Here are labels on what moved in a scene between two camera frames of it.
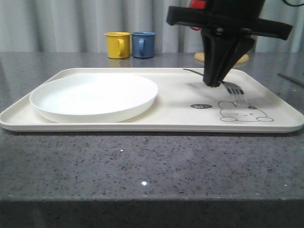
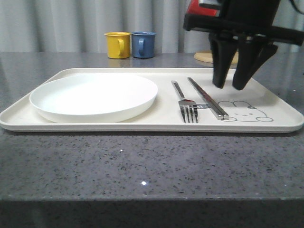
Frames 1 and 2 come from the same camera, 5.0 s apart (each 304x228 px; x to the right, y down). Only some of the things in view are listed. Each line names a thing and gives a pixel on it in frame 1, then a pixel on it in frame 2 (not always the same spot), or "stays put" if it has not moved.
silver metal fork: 230,87 to 186,105
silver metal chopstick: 300,83 to 217,113
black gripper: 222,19 to 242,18
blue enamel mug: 143,44 stays put
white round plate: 93,98 stays put
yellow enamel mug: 118,44 stays put
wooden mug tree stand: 200,56 stays put
